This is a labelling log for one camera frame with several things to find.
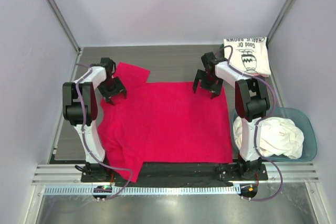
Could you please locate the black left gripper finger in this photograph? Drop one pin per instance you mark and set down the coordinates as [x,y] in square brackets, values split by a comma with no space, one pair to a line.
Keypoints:
[121,89]
[108,99]

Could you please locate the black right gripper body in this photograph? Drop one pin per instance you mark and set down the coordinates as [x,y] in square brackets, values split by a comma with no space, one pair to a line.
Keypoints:
[208,81]

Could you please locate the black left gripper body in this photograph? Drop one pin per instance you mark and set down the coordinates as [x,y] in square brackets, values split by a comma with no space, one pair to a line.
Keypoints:
[108,86]

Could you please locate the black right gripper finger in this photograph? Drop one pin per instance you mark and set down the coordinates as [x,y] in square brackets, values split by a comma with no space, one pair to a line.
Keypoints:
[216,88]
[198,77]

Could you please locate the red t shirt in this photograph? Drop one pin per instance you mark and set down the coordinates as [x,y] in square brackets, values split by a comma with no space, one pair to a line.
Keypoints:
[165,122]

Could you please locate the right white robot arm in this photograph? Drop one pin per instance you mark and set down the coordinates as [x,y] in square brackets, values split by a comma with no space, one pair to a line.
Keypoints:
[251,105]

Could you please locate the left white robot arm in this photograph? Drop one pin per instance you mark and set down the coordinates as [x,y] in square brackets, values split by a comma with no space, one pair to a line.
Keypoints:
[80,108]

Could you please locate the folded white printed t shirt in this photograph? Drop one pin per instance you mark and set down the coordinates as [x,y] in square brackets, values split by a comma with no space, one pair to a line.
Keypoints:
[249,55]

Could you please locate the crumpled white t shirt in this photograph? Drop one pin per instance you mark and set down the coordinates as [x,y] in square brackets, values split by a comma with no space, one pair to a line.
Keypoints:
[247,137]

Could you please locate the blue plastic basket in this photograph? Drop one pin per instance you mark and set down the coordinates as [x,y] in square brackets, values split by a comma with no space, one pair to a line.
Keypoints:
[307,129]

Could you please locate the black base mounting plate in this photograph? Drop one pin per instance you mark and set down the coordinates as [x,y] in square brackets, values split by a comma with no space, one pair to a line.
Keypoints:
[173,175]

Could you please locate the left aluminium corner post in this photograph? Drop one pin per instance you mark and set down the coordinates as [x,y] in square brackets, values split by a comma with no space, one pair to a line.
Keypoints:
[60,19]

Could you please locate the aluminium corner post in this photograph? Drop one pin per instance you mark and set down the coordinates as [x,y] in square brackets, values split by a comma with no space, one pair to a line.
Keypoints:
[280,17]
[60,19]

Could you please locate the aluminium rail frame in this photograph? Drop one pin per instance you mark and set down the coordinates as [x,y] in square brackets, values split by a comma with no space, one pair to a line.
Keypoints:
[62,174]

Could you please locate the right aluminium corner post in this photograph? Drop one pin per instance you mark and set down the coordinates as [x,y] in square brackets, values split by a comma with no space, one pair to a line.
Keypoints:
[280,17]

